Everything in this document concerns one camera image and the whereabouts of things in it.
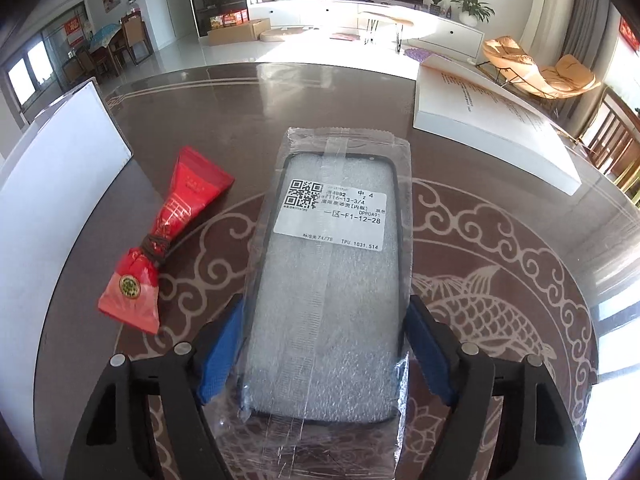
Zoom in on red wall hanging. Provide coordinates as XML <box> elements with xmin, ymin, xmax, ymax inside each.
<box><xmin>618</xmin><ymin>14</ymin><xmax>640</xmax><ymax>52</ymax></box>

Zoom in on wooden chair by wall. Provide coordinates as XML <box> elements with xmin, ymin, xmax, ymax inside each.
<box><xmin>121</xmin><ymin>14</ymin><xmax>154</xmax><ymax>66</ymax></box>

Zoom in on purple floor mat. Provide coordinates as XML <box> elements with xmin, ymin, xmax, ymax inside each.
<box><xmin>403</xmin><ymin>47</ymin><xmax>441</xmax><ymax>65</ymax></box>

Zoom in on white television cabinet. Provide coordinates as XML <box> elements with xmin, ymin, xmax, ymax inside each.
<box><xmin>248</xmin><ymin>0</ymin><xmax>485</xmax><ymax>59</ymax></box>

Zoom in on red door poster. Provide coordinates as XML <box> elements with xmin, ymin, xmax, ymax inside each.
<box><xmin>64</xmin><ymin>17</ymin><xmax>87</xmax><ymax>46</ymax></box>

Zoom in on phone case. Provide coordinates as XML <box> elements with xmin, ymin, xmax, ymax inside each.
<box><xmin>215</xmin><ymin>126</ymin><xmax>414</xmax><ymax>480</ymax></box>

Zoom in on white board panel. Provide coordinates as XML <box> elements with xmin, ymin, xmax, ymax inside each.
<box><xmin>0</xmin><ymin>77</ymin><xmax>134</xmax><ymax>476</ymax></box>

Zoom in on red foil packet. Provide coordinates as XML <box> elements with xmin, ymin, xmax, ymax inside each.
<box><xmin>97</xmin><ymin>146</ymin><xmax>236</xmax><ymax>335</ymax></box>

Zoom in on blue patterned table cover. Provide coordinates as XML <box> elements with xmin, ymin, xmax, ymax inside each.
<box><xmin>88</xmin><ymin>25</ymin><xmax>124</xmax><ymax>51</ymax></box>

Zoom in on white flat box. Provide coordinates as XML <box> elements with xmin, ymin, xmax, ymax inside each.
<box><xmin>412</xmin><ymin>54</ymin><xmax>583</xmax><ymax>196</ymax></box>

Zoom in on covered standing air conditioner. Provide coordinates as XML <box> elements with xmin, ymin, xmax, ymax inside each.
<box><xmin>527</xmin><ymin>0</ymin><xmax>576</xmax><ymax>72</ymax></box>

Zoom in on brown cardboard box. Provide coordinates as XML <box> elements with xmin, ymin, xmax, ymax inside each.
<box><xmin>207</xmin><ymin>18</ymin><xmax>271</xmax><ymax>46</ymax></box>

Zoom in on oval wooden coffee table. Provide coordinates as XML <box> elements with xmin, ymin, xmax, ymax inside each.
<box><xmin>360</xmin><ymin>10</ymin><xmax>415</xmax><ymax>54</ymax></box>

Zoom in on wooden dining chair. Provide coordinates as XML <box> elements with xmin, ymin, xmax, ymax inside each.
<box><xmin>579</xmin><ymin>85</ymin><xmax>637</xmax><ymax>177</ymax></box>

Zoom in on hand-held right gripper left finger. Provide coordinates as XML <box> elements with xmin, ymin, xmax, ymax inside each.
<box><xmin>65</xmin><ymin>294</ymin><xmax>245</xmax><ymax>480</ymax></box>

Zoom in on large potted green plant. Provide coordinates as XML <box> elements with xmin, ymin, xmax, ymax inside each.
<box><xmin>449</xmin><ymin>0</ymin><xmax>496</xmax><ymax>26</ymax></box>

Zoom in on orange lounge chair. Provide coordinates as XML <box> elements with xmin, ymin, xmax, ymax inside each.
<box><xmin>477</xmin><ymin>35</ymin><xmax>601</xmax><ymax>104</ymax></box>

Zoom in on grey curtain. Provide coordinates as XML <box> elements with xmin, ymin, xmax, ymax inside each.
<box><xmin>565</xmin><ymin>0</ymin><xmax>617</xmax><ymax>122</ymax></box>

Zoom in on window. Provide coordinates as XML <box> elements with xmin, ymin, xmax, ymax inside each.
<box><xmin>4</xmin><ymin>39</ymin><xmax>57</xmax><ymax>107</ymax></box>

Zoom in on orange packaged boxes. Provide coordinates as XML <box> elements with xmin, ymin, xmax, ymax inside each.
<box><xmin>209</xmin><ymin>9</ymin><xmax>250</xmax><ymax>31</ymax></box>

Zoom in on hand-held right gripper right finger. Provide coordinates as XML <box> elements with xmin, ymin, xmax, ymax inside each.
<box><xmin>403</xmin><ymin>295</ymin><xmax>584</xmax><ymax>480</ymax></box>

